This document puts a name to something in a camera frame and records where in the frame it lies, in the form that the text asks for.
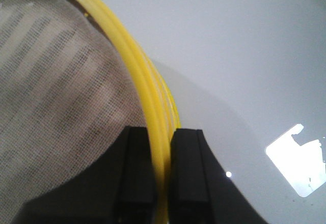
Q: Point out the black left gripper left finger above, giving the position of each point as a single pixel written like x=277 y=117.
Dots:
x=119 y=187

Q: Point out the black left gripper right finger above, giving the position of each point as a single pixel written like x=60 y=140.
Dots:
x=200 y=191

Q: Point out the bamboo steamer tray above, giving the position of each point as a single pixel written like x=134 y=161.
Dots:
x=156 y=101

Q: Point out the white steamer cloth liner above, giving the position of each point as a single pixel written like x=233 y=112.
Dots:
x=65 y=97

